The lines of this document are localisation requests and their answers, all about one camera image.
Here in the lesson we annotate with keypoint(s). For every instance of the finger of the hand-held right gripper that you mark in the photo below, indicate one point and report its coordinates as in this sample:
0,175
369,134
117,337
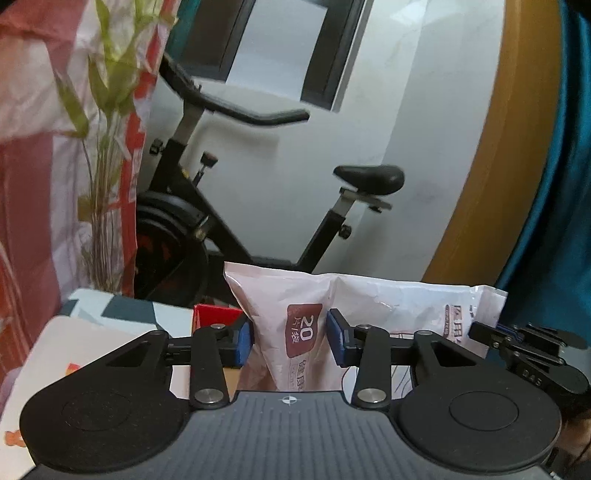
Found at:
554,336
501,340

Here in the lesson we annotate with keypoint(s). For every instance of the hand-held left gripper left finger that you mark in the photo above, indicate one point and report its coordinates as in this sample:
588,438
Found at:
242,342

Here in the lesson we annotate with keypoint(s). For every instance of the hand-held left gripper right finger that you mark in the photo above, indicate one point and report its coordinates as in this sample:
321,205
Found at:
334,339

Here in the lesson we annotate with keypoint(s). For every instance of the red strawberry print box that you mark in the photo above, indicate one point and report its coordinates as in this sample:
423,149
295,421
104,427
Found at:
212,314

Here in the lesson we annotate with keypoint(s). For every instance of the white face mask packet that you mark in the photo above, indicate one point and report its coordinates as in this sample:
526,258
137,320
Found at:
277,295

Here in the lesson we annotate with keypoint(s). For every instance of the teal cloth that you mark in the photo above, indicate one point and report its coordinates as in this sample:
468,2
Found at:
563,207

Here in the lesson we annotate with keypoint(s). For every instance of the black exercise bike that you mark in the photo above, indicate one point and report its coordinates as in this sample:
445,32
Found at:
180,217

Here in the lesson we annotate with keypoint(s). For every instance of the wooden door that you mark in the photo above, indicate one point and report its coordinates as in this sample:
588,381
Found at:
498,161

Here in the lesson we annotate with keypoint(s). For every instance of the green bamboo plant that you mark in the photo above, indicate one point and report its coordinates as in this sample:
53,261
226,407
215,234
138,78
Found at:
104,221

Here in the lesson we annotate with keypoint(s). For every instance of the red and white curtain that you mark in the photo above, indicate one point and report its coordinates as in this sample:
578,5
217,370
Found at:
27,207

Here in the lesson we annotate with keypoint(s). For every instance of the dark framed window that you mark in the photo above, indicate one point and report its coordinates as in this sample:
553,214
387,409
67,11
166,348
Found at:
328,55

